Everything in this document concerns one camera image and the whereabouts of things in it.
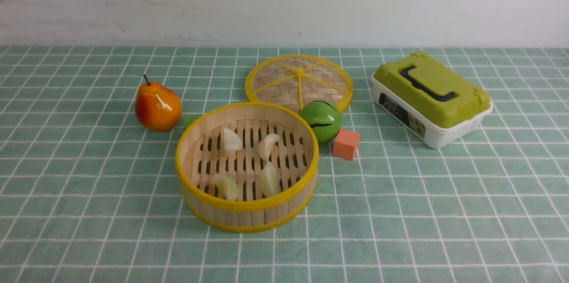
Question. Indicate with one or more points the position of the white dumpling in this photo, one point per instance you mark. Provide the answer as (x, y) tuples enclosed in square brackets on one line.
[(266, 145), (231, 143)]

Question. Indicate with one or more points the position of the yellowish dumpling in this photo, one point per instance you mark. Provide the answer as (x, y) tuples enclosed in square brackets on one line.
[(270, 180), (226, 185)]

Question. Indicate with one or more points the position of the woven bamboo steamer lid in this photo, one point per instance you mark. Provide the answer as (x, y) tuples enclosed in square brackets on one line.
[(292, 81)]

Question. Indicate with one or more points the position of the bamboo steamer tray yellow rim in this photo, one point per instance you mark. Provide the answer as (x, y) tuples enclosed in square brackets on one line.
[(199, 156)]

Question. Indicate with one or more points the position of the green round ball toy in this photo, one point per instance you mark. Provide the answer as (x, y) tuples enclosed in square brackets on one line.
[(324, 118)]

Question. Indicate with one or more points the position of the green cube block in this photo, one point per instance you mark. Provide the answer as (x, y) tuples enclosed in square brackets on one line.
[(190, 119)]

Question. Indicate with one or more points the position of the orange red pear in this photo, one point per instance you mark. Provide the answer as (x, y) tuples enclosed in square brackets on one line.
[(157, 108)]

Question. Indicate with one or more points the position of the green lid white storage box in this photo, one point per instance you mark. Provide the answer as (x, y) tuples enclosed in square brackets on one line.
[(436, 104)]

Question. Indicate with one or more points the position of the green checkered tablecloth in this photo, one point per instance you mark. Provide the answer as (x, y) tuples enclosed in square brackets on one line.
[(89, 196)]

